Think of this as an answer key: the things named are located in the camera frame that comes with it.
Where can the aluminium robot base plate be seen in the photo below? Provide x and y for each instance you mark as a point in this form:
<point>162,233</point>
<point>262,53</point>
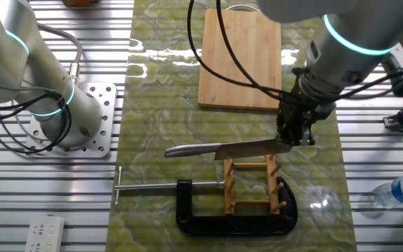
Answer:
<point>105,133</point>

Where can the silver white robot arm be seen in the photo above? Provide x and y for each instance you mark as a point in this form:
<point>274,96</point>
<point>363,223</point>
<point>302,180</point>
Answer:
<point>348,49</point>

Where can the steel cleaver knife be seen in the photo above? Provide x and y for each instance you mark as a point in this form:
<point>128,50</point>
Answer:
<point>243,150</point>

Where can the wooden peg knife rack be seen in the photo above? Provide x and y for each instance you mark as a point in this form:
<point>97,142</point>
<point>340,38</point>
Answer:
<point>269,189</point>

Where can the green marble pattern mat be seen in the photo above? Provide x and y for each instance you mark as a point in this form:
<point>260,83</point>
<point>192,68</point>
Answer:
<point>173,122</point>

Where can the black C-clamp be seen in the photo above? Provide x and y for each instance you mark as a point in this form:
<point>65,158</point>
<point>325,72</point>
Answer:
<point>236,225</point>

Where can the plastic water bottle blue cap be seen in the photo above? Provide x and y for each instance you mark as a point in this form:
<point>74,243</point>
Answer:
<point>401,190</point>

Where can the bamboo cutting board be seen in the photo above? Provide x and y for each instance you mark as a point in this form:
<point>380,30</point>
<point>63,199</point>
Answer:
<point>240,63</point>

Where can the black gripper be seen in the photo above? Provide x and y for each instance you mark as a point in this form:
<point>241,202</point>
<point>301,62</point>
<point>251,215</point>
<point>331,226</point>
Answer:
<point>299,112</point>

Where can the white power strip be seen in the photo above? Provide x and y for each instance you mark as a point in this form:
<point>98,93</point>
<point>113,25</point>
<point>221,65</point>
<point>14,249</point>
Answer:
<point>44,234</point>

